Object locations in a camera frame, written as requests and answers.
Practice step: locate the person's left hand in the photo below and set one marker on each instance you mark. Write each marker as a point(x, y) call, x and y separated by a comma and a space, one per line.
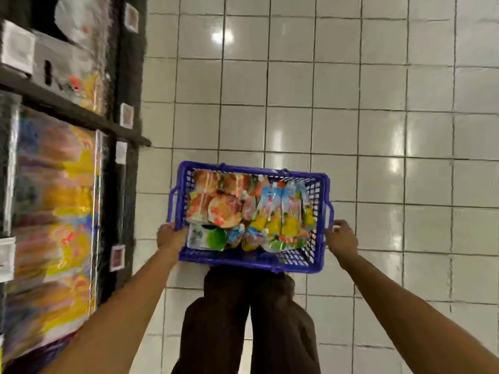
point(171, 241)

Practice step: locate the red price tag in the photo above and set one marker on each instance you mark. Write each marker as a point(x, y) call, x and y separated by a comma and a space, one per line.
point(131, 18)
point(126, 115)
point(117, 258)

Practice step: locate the blue plastic shopping basket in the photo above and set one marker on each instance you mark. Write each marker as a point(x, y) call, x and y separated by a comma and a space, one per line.
point(249, 262)

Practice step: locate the person's right forearm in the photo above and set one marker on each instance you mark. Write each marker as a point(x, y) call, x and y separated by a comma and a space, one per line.
point(413, 319)

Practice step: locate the white price tag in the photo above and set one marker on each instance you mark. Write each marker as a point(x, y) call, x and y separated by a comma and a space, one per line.
point(121, 152)
point(6, 259)
point(15, 46)

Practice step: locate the person's left forearm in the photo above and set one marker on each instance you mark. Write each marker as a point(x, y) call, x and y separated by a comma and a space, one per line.
point(117, 323)

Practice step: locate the pouches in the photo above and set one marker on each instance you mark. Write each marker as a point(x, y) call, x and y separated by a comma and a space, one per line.
point(277, 214)

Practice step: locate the row of yellow bags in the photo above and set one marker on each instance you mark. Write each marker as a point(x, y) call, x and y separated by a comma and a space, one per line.
point(54, 229)

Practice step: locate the person's right hand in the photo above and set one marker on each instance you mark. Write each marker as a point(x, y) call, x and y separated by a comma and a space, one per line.
point(343, 243)

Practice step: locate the person's dark trousers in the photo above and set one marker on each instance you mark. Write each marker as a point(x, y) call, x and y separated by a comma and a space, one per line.
point(226, 331)

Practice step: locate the black metal store shelf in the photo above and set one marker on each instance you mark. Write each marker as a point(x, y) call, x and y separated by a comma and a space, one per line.
point(78, 109)

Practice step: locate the row of clear bags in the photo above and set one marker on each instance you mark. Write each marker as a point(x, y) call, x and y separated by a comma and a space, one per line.
point(70, 66)

